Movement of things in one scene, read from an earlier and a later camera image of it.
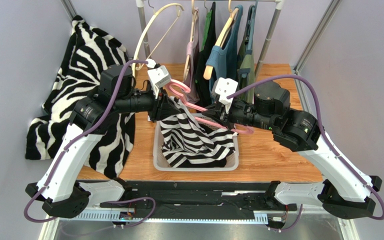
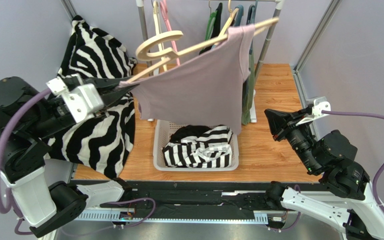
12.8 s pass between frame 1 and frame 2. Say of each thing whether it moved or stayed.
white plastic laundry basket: moved
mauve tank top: moved
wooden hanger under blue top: stayed
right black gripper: moved
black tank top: moved
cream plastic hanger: moved
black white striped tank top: stayed
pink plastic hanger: moved
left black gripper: moved
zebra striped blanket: stayed
